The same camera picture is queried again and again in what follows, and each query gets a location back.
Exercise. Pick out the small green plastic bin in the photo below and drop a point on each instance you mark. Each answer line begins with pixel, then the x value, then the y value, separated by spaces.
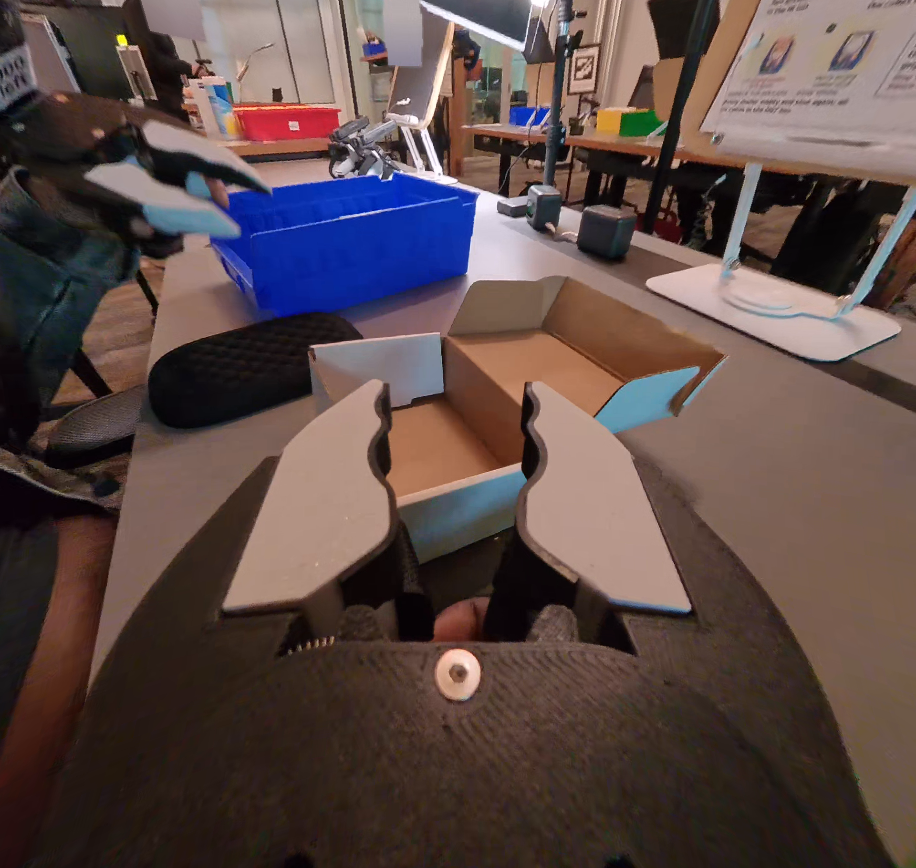
pixel 644 124

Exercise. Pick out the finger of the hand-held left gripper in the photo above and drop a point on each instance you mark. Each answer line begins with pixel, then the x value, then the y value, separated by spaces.
pixel 193 145
pixel 164 206

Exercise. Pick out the red plastic bin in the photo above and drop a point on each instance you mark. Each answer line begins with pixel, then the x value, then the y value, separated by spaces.
pixel 286 124

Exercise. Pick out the white wipes bottle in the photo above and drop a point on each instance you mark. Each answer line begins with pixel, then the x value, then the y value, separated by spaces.
pixel 220 106

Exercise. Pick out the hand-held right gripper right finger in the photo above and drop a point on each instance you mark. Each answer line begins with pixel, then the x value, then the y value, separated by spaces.
pixel 601 517

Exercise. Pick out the grey mechanical device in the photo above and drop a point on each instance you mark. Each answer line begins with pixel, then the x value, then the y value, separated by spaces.
pixel 361 149

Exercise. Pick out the cardboard box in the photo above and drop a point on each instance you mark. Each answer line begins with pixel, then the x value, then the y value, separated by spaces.
pixel 501 374

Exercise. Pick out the small blue plastic bin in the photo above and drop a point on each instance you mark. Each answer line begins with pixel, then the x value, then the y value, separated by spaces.
pixel 528 115

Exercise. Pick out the grey desk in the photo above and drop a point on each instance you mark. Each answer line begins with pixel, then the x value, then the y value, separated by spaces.
pixel 773 467

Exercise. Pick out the instruction sheet on white stand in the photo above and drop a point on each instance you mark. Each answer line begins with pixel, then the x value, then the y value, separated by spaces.
pixel 723 45

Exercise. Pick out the white tablet stand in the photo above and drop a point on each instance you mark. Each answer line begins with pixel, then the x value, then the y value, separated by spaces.
pixel 422 95

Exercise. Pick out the black padded armrest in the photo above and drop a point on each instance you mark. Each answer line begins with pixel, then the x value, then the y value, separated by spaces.
pixel 243 367

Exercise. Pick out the red case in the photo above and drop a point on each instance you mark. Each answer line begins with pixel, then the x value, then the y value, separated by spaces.
pixel 669 226

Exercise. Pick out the yellow plastic bin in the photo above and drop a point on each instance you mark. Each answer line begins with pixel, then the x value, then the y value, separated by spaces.
pixel 608 120

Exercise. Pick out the black light stand pole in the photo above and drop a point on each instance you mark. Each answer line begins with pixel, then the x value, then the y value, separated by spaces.
pixel 560 95

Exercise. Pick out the black monitor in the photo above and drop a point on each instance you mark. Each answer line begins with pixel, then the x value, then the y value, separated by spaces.
pixel 86 52

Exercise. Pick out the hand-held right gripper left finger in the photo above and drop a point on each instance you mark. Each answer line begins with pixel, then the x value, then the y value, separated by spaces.
pixel 315 510

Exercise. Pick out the black floor lamp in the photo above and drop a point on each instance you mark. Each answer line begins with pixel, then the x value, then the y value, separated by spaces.
pixel 345 38

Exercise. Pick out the black mesh office chair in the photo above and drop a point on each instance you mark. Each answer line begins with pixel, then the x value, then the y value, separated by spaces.
pixel 93 428

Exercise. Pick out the person's leg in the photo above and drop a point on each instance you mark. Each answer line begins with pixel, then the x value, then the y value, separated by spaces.
pixel 57 668

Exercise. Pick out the framed wall picture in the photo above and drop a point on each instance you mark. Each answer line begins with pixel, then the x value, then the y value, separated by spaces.
pixel 584 68

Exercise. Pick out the dark grey cube charger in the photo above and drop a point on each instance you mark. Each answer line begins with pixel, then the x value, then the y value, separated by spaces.
pixel 607 233

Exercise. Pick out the long wooden table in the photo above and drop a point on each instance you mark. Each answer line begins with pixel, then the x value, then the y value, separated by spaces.
pixel 630 144

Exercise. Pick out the person's left hand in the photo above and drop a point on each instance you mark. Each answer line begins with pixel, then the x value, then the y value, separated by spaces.
pixel 220 197

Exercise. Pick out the white document stand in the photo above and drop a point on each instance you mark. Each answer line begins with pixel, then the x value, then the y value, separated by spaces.
pixel 773 310

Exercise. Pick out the printed instruction sheet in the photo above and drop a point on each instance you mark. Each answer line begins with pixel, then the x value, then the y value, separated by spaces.
pixel 823 38

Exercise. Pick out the flat grey power adapter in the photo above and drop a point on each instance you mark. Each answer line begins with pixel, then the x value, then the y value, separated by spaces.
pixel 512 208

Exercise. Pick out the black slanted pole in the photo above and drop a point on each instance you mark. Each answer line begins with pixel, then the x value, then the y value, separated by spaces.
pixel 687 81

